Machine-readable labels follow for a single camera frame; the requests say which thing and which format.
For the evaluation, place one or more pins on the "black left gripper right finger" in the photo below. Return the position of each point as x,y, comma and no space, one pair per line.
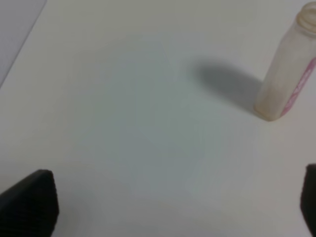
308,199

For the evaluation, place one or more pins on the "clear plastic drink bottle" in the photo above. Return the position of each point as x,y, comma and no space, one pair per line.
292,65

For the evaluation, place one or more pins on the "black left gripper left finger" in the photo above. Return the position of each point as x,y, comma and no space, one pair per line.
30,208

